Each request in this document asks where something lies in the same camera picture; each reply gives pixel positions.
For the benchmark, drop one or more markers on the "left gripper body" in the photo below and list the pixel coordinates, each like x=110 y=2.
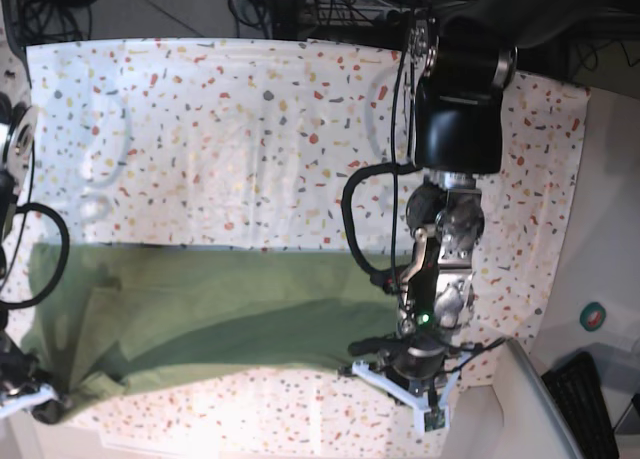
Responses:
x=418 y=372

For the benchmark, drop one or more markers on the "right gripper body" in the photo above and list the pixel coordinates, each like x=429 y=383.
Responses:
x=23 y=384

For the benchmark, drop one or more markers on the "green t-shirt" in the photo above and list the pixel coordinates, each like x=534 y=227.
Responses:
x=126 y=320

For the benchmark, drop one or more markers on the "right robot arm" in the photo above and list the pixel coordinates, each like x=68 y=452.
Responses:
x=18 y=123

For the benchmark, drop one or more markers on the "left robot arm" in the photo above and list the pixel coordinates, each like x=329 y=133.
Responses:
x=451 y=78

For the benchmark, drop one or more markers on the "grey plastic bin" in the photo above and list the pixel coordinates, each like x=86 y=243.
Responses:
x=533 y=426

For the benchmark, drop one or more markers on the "black keyboard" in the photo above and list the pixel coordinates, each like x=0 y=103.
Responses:
x=576 y=390

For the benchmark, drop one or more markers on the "green tape roll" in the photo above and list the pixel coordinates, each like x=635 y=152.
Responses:
x=592 y=317

